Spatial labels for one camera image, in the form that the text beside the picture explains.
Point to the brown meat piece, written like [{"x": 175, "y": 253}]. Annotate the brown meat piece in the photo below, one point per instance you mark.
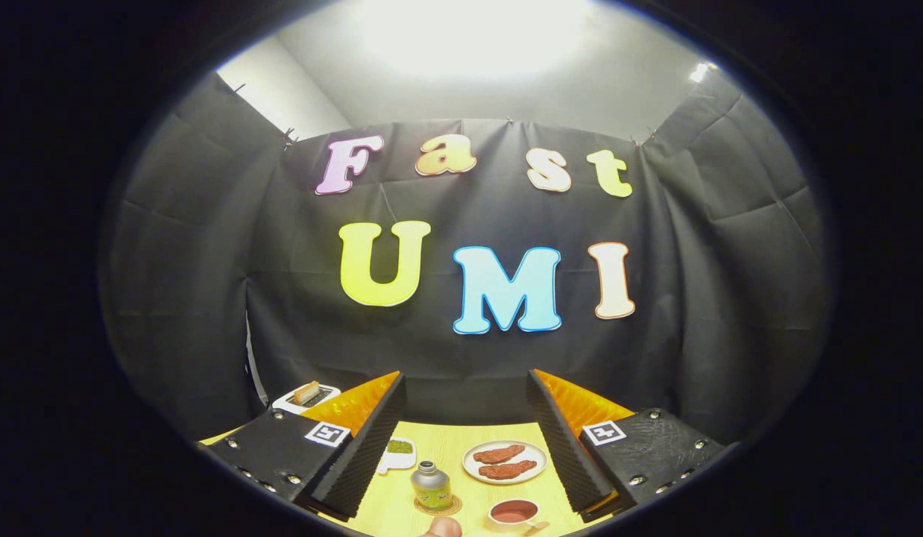
[
  {"x": 499, "y": 453},
  {"x": 508, "y": 470}
]

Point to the wooden table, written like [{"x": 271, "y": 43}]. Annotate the wooden table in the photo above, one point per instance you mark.
[{"x": 469, "y": 496}]

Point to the silver green juice bottle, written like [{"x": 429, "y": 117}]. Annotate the silver green juice bottle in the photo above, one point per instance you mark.
[{"x": 430, "y": 488}]

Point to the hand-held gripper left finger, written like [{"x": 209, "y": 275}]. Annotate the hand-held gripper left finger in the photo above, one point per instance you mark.
[{"x": 361, "y": 462}]

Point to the bread slice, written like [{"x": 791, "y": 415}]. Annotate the bread slice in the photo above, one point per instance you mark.
[{"x": 306, "y": 392}]

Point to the round cork coaster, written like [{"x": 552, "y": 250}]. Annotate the round cork coaster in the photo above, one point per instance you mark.
[{"x": 455, "y": 507}]

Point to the white toaster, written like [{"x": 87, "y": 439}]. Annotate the white toaster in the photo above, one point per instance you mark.
[{"x": 282, "y": 404}]

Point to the black backdrop cloth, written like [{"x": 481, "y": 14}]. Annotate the black backdrop cloth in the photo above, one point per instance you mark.
[{"x": 320, "y": 313}]

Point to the white oval plate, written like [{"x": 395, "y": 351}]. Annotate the white oval plate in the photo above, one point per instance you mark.
[{"x": 469, "y": 466}]

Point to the white divided bean dish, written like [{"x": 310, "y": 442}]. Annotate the white divided bean dish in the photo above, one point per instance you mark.
[{"x": 391, "y": 462}]

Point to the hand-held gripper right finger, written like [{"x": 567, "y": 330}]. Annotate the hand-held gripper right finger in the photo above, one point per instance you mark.
[{"x": 566, "y": 447}]

